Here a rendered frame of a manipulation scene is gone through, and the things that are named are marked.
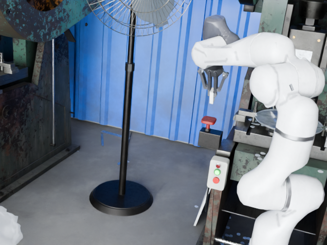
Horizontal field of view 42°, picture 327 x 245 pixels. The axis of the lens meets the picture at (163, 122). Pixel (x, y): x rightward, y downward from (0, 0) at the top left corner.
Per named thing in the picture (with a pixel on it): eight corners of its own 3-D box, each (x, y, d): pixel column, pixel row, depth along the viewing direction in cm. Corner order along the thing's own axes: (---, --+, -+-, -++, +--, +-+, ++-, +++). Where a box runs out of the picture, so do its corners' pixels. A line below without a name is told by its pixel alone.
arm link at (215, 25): (221, 69, 154) (245, 61, 156) (222, 38, 144) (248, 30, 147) (198, 43, 166) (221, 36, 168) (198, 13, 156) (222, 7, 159)
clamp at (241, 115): (268, 127, 199) (272, 106, 195) (232, 119, 203) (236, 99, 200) (269, 122, 204) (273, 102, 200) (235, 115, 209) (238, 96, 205)
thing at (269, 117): (250, 126, 176) (250, 124, 176) (259, 106, 202) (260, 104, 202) (322, 140, 168) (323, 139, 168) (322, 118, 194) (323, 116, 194)
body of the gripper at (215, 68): (200, 61, 166) (200, 79, 173) (221, 64, 164) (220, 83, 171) (206, 50, 171) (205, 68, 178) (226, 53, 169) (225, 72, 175)
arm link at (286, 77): (323, 140, 115) (340, 78, 108) (270, 144, 110) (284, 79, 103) (283, 113, 132) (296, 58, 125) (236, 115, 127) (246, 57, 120)
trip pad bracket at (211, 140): (215, 173, 190) (221, 133, 183) (194, 168, 193) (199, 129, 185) (217, 167, 195) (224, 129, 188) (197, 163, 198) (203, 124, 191)
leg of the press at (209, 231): (208, 278, 202) (237, 98, 169) (185, 271, 205) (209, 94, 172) (240, 190, 284) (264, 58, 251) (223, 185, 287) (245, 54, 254)
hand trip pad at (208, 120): (211, 138, 184) (213, 122, 182) (198, 135, 186) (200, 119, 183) (215, 133, 191) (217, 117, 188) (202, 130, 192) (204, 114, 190)
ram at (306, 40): (311, 101, 179) (328, 31, 168) (275, 95, 183) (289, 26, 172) (312, 91, 194) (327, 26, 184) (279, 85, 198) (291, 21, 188)
